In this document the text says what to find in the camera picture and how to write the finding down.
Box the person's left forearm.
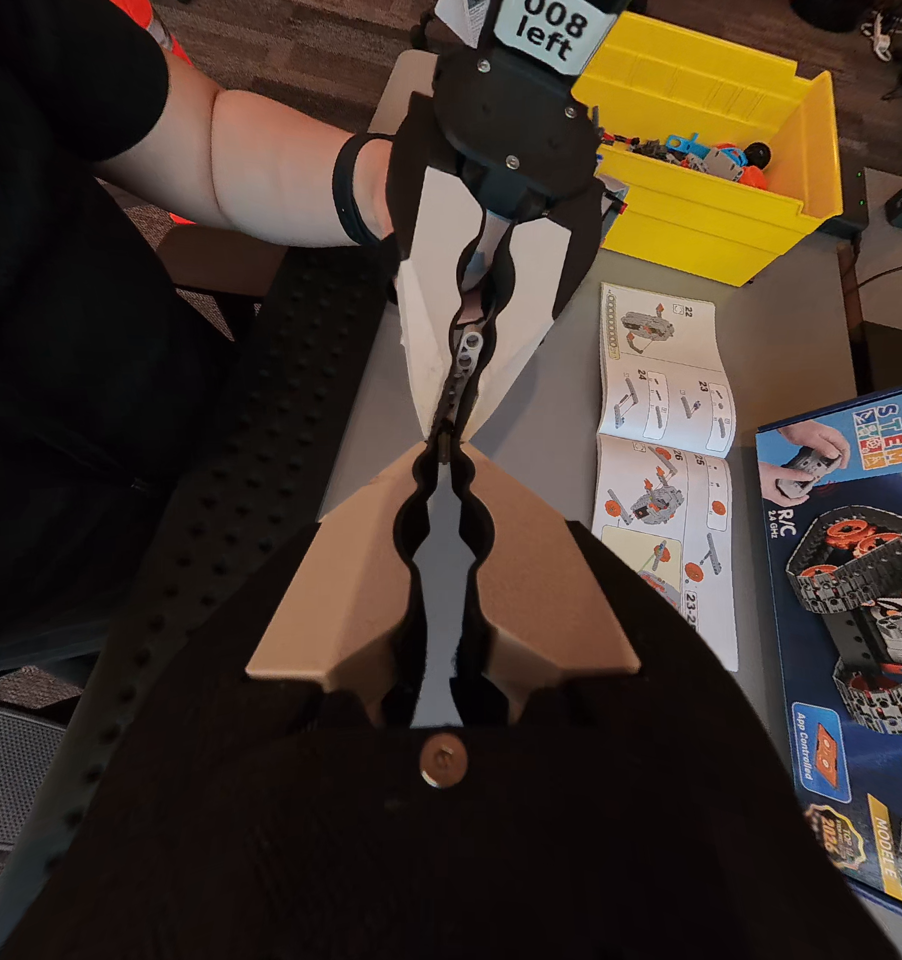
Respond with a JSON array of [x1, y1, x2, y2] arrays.
[[94, 86, 398, 249]]

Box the grey beam with blue pins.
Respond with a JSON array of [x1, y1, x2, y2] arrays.
[[431, 318, 491, 444]]

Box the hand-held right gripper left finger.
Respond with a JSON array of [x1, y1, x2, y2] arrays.
[[245, 441, 433, 727]]

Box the black garment with green patch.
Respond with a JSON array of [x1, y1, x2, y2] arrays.
[[0, 0, 272, 676]]

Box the yellow plastic bin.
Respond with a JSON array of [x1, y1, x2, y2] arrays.
[[571, 11, 846, 288]]

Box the blue robot kit box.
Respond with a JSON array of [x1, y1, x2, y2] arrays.
[[754, 378, 902, 913]]

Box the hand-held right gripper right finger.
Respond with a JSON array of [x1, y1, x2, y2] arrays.
[[451, 439, 643, 727]]

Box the black dimpled chair part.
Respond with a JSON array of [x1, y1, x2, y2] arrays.
[[16, 243, 399, 924]]

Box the orange traffic cone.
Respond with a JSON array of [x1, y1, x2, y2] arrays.
[[117, 0, 197, 69]]

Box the dark flat box device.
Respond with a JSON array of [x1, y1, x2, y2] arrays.
[[822, 165, 872, 238]]

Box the black wristband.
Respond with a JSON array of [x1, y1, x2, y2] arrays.
[[331, 132, 393, 249]]

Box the open instruction booklet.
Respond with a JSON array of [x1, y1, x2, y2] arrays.
[[591, 282, 741, 673]]

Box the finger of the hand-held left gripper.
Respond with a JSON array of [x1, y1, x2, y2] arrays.
[[457, 216, 570, 445], [395, 166, 491, 444]]

